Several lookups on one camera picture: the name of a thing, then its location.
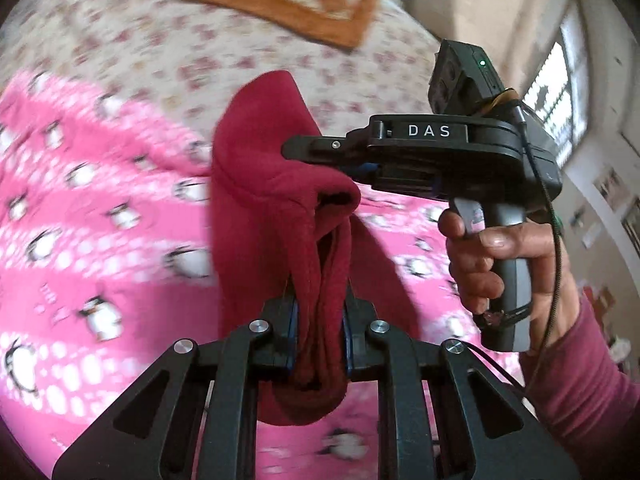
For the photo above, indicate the person's right forearm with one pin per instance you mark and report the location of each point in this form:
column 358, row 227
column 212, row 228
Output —
column 585, row 400

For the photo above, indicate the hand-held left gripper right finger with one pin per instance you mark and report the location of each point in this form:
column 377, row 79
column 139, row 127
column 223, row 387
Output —
column 357, row 340

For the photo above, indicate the dark red fleece garment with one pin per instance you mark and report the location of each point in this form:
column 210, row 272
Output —
column 265, row 210

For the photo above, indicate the wall poster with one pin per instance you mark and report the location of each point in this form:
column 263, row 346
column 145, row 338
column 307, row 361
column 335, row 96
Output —
column 609, row 187
column 631, row 225

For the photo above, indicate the orange checkered mat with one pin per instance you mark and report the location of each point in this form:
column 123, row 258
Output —
column 310, row 15

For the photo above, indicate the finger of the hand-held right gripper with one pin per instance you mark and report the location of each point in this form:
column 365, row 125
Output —
column 325, row 147

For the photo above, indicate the person's right hand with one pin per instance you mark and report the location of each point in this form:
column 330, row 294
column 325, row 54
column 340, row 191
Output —
column 510, row 242

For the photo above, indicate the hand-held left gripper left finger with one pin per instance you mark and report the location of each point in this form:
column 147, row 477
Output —
column 280, row 340

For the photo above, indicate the barred window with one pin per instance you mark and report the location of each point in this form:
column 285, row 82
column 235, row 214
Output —
column 562, row 85

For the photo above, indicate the pink penguin print blanket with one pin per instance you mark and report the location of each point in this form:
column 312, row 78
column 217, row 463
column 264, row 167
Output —
column 100, row 220

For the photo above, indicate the floral bedsheet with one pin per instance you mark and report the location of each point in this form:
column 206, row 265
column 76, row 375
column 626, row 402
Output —
column 125, row 35

